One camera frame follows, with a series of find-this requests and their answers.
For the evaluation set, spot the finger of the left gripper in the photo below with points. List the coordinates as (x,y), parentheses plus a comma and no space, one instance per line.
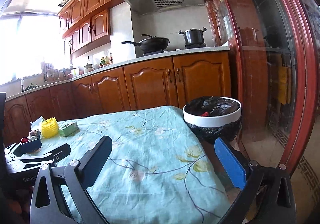
(27,147)
(55,155)

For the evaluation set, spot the floral teal tablecloth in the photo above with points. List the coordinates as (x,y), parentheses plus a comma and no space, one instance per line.
(157,171)

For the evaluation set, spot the red framed glass door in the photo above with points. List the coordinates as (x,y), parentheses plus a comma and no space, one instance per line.
(275,71)

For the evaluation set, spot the black wok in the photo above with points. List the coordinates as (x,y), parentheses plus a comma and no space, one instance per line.
(151,44)

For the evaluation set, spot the black stock pot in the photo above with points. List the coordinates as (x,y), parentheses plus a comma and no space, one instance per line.
(193,38)

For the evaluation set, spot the wooden upper kitchen cabinets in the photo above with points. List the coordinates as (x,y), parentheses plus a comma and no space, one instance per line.
(82,22)

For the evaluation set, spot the green drink carton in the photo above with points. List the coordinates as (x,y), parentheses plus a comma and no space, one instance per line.
(67,129)

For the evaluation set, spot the wooden lower kitchen cabinets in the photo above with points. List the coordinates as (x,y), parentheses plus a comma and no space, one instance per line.
(170,80)

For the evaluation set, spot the opened tin can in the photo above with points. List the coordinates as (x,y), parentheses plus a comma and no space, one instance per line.
(33,135)

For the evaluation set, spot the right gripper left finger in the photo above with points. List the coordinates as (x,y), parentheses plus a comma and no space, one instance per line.
(93,161)

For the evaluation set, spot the wooden kitchen cabinets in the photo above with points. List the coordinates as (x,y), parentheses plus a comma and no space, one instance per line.
(170,80)
(82,22)

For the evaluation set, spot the seasoning bottles on counter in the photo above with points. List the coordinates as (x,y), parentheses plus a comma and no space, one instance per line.
(106,61)

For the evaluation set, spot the white trash bin black bag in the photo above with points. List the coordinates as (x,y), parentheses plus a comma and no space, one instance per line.
(224,120)

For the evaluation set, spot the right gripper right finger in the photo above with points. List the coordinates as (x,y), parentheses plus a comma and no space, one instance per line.
(231,161)

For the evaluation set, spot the yellow foam fruit net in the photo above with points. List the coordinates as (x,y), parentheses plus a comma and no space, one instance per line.
(49,128)

